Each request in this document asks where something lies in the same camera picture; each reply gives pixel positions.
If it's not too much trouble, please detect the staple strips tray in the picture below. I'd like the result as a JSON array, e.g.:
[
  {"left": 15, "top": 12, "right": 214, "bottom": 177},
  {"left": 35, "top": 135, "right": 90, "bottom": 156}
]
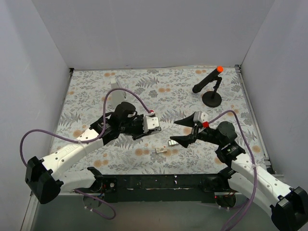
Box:
[{"left": 168, "top": 140, "right": 179, "bottom": 146}]

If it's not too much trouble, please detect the black microphone orange tip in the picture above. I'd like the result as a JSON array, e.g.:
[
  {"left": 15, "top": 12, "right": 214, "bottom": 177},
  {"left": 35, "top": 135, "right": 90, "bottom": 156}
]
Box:
[{"left": 192, "top": 66, "right": 224, "bottom": 93}]

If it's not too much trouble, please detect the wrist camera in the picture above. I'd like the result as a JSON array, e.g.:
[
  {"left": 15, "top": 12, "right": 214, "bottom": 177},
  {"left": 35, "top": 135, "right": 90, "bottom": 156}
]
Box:
[
  {"left": 143, "top": 110, "right": 160, "bottom": 132},
  {"left": 193, "top": 111, "right": 209, "bottom": 128}
]

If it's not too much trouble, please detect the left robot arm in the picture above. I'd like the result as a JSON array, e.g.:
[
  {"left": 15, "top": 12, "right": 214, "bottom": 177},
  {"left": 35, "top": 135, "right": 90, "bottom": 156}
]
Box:
[{"left": 26, "top": 102, "right": 161, "bottom": 204}]

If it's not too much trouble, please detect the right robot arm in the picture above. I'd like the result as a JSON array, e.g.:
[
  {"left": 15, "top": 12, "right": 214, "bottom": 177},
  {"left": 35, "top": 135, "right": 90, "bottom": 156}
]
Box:
[{"left": 171, "top": 111, "right": 308, "bottom": 231}]

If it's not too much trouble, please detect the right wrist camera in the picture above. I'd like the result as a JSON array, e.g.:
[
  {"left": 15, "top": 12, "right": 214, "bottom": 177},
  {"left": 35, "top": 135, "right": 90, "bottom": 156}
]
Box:
[{"left": 193, "top": 111, "right": 209, "bottom": 128}]

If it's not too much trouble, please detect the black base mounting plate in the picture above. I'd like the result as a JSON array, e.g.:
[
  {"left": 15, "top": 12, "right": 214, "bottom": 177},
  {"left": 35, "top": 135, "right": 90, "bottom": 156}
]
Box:
[{"left": 74, "top": 173, "right": 247, "bottom": 204}]

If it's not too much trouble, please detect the black round microphone stand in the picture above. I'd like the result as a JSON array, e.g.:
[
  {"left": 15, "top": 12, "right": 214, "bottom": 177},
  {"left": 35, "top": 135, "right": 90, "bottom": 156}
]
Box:
[{"left": 202, "top": 77, "right": 222, "bottom": 108}]

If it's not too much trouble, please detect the white staple box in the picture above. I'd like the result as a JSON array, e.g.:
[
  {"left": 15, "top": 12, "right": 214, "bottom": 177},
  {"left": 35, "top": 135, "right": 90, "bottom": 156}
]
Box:
[{"left": 155, "top": 146, "right": 167, "bottom": 154}]

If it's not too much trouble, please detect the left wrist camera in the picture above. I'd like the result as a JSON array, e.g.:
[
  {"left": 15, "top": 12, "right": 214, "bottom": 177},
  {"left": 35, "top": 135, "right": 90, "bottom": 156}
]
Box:
[{"left": 143, "top": 110, "right": 160, "bottom": 132}]

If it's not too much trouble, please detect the floral patterned table mat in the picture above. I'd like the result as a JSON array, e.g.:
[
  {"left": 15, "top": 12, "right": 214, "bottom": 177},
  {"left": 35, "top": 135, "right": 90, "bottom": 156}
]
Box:
[{"left": 56, "top": 67, "right": 265, "bottom": 174}]

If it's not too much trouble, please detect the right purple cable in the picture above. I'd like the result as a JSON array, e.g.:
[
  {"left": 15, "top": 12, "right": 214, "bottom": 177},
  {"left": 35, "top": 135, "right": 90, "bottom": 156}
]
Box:
[{"left": 206, "top": 110, "right": 258, "bottom": 231}]

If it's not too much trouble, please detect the grey metronome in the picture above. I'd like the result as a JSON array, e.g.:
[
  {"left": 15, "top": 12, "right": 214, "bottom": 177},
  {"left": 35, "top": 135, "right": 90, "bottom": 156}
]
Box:
[{"left": 110, "top": 78, "right": 127, "bottom": 109}]

